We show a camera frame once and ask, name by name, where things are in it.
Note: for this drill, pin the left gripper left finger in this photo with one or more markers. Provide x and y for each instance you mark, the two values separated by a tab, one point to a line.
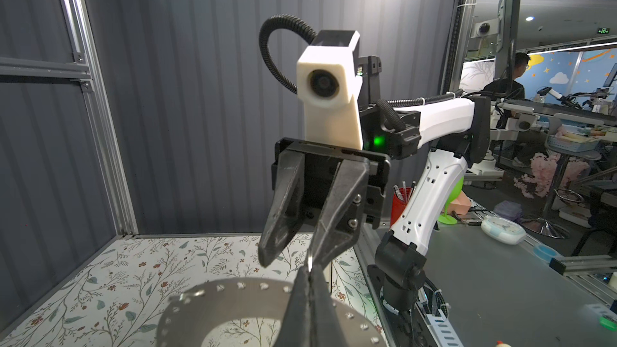
296	324

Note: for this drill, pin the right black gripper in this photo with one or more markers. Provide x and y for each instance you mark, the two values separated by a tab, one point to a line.
335	185

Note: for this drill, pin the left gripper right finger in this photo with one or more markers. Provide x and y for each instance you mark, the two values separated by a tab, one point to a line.
325	330

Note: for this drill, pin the perforated metal ring disc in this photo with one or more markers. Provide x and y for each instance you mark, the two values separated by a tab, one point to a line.
191	317

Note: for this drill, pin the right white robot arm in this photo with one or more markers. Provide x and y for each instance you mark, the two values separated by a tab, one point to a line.
459	128

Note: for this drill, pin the red plastic cup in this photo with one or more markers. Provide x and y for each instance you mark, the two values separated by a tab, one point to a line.
401	197

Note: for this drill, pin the white round container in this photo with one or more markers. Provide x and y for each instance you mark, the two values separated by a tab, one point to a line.
503	230

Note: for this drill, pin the person in black shirt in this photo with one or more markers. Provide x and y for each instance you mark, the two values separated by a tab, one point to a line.
506	88

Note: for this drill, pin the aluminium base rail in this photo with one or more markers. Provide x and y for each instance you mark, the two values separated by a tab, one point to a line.
408	328

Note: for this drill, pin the white slotted cable duct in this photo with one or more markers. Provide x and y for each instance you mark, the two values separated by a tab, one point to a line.
442	331

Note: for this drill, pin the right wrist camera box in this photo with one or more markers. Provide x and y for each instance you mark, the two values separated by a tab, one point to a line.
328	85

